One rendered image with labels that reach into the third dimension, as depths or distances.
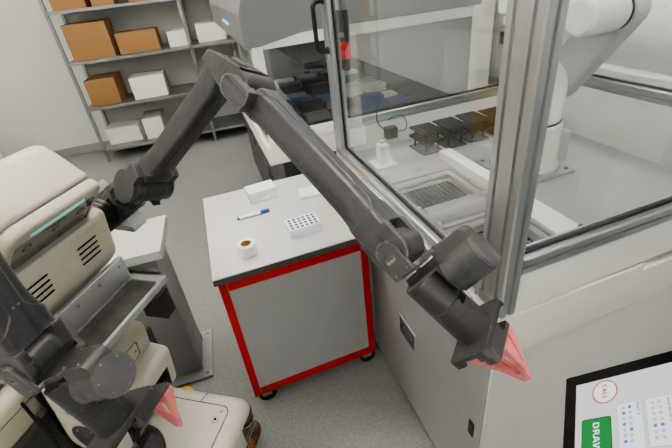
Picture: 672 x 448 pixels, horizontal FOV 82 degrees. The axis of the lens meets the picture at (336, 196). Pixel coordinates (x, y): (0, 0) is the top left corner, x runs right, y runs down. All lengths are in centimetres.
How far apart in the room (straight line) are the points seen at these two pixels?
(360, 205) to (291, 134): 17
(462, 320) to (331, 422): 136
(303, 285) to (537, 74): 112
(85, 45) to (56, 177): 407
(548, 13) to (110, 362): 74
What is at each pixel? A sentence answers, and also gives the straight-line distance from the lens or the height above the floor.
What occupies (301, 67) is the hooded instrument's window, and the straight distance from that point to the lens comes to 191.
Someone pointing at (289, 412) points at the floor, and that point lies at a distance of 192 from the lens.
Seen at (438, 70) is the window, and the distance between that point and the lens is 90.
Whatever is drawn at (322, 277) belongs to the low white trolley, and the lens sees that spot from 152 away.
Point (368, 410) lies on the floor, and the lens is 188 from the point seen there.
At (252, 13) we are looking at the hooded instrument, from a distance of 182.
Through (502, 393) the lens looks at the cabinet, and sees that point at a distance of 118.
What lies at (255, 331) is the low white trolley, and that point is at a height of 46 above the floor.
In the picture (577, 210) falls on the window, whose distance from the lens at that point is 91.
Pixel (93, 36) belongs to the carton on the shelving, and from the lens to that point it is 489.
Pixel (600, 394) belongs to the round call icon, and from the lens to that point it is 79.
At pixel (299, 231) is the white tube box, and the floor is 79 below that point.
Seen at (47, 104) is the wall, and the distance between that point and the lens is 563.
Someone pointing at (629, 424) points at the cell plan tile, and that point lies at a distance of 73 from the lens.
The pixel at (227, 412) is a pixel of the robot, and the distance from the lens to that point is 166.
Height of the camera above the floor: 161
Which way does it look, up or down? 30 degrees down
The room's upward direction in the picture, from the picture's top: 7 degrees counter-clockwise
